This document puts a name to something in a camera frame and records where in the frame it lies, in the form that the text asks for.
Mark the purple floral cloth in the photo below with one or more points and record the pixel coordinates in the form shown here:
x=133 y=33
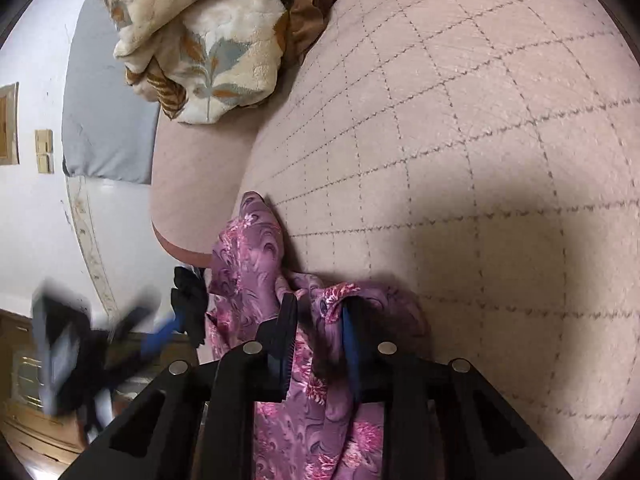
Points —
x=250 y=265

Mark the cream floral fleece blanket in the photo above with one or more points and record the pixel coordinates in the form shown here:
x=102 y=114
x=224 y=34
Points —
x=225 y=45

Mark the grey pillow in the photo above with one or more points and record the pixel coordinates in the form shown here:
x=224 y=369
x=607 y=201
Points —
x=107 y=110

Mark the small framed wall picture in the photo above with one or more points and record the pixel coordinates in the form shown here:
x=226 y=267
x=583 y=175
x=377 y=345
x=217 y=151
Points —
x=7 y=125

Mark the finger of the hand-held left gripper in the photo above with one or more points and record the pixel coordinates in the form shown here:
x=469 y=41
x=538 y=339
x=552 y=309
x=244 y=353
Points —
x=160 y=335
x=135 y=317

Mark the beige wall switch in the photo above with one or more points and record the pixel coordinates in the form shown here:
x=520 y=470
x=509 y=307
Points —
x=44 y=141
x=46 y=164

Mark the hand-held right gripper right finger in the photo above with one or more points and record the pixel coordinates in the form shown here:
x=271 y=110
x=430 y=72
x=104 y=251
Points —
x=351 y=347

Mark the patterned wall border strip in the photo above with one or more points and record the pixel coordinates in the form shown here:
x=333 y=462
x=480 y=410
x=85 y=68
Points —
x=87 y=240

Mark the wooden door with glass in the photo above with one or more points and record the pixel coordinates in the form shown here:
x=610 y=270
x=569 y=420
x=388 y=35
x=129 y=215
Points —
x=25 y=410

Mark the pink bolster cushion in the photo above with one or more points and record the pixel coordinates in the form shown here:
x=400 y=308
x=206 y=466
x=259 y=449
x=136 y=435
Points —
x=200 y=175

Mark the pink quilted bed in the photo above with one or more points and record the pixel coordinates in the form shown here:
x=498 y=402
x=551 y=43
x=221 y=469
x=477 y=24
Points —
x=450 y=160

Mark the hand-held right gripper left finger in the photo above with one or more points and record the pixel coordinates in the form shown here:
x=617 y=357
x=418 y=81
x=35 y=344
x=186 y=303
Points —
x=281 y=342

